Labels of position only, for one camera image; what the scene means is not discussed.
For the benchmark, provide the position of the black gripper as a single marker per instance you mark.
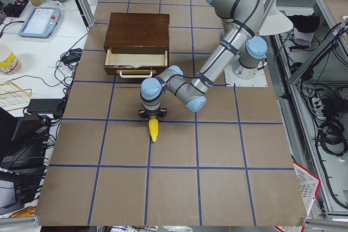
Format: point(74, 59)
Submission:
point(152, 113)

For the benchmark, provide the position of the yellow corn cob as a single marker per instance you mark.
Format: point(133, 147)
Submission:
point(153, 126)

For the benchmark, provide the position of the light wood drawer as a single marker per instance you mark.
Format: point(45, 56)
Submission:
point(135, 65)

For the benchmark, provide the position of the dark wooden drawer cabinet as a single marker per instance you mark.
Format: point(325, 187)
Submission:
point(137, 33)

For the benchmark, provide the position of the yellow popcorn bucket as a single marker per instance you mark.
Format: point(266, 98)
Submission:
point(9, 62)

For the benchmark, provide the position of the white plastic basket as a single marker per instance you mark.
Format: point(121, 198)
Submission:
point(309, 185)

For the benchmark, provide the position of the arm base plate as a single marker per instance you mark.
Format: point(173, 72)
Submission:
point(238, 76)

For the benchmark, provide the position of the gold wire rack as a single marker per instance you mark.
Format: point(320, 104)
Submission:
point(14, 97)

